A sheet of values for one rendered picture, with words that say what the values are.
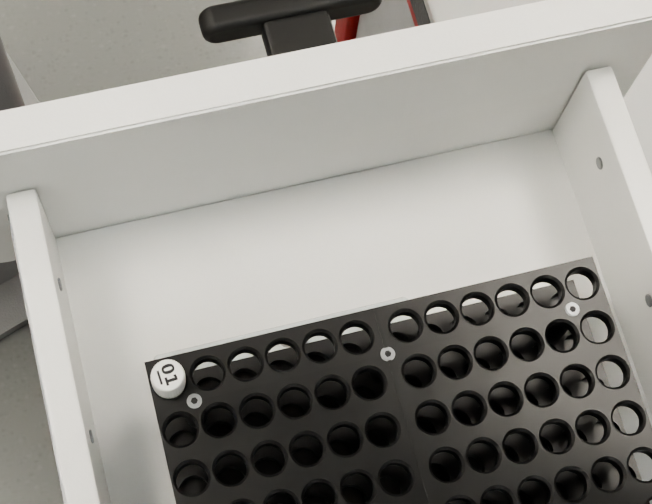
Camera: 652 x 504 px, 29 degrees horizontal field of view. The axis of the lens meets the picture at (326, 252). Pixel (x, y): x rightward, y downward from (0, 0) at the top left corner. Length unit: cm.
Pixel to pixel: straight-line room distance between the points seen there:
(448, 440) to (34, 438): 96
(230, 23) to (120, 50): 104
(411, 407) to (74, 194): 16
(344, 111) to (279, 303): 9
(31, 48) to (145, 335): 104
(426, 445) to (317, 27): 17
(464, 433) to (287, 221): 14
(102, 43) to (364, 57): 108
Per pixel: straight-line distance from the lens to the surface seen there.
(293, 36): 50
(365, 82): 48
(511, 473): 47
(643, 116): 69
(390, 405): 46
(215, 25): 50
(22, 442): 139
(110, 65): 153
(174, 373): 45
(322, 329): 47
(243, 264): 54
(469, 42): 49
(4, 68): 105
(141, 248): 55
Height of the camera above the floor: 135
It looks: 70 degrees down
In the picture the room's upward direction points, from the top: 12 degrees clockwise
